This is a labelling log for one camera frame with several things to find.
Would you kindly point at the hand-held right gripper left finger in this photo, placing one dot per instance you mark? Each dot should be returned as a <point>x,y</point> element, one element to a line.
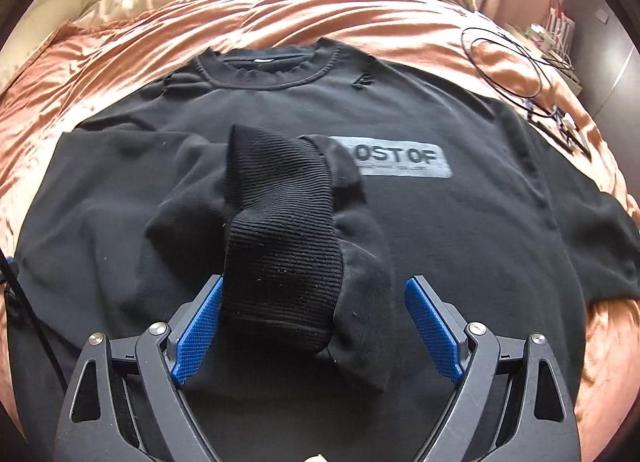
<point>197,337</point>

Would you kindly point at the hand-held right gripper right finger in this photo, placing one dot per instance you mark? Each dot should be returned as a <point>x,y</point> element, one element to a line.
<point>432,332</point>

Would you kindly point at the black sweater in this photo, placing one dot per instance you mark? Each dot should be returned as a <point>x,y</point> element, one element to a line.
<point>450,242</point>

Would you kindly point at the orange-brown blanket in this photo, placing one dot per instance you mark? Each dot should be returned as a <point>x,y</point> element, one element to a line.
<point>150,42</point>

